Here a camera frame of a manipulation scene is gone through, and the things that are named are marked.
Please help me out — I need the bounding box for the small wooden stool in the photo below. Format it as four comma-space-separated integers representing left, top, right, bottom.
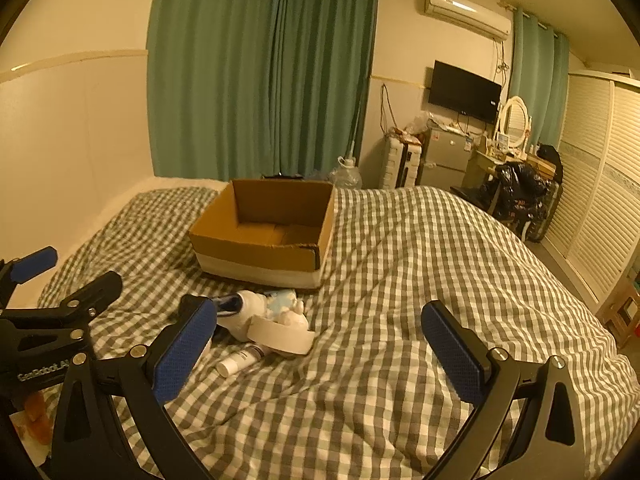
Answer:
597, 278, 639, 349

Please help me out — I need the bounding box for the black wall television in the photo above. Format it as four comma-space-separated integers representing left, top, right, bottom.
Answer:
428, 61, 502, 124

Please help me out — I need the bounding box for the checkered bed cover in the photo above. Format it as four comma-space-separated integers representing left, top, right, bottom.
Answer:
37, 185, 627, 480

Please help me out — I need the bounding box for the brown cardboard box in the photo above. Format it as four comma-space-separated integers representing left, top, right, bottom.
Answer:
189, 179, 336, 289

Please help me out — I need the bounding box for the clear water jug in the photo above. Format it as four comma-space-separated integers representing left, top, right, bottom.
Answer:
328, 156, 362, 190

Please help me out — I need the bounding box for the green curtain by wardrobe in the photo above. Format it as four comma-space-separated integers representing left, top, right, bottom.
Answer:
509, 8, 570, 148

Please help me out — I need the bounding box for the white tape roll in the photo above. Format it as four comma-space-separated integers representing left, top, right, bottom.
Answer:
246, 316, 314, 356

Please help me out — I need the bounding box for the white oval vanity mirror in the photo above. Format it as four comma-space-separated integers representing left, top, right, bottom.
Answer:
494, 96, 533, 152

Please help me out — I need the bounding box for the blue floral tissue pack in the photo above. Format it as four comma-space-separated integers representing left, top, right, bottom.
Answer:
265, 289, 298, 321

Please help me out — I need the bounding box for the large green curtain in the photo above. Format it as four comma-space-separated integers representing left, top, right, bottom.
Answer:
146, 0, 378, 180

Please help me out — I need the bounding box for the black garbage bag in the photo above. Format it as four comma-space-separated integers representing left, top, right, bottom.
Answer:
494, 162, 549, 222

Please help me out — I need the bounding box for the grey mini fridge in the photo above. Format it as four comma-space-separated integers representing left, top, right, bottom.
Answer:
418, 128, 472, 191

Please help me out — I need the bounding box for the white sock navy cuff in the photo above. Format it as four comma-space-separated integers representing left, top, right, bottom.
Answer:
213, 290, 267, 342

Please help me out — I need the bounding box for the white air conditioner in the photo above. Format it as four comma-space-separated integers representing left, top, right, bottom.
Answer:
424, 0, 512, 41

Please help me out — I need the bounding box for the white louvered wardrobe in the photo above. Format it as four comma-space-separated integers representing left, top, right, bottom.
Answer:
544, 70, 639, 311

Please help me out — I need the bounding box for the wooden dressing table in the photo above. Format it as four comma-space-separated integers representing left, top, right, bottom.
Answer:
461, 151, 556, 190

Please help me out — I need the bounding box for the person's left hand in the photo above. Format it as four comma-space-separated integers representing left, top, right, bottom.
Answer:
23, 391, 52, 445

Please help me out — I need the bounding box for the white suitcase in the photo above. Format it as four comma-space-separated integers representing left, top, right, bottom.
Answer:
380, 136, 422, 190

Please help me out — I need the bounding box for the white cosmetic tube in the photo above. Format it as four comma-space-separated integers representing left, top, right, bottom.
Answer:
215, 344, 270, 378

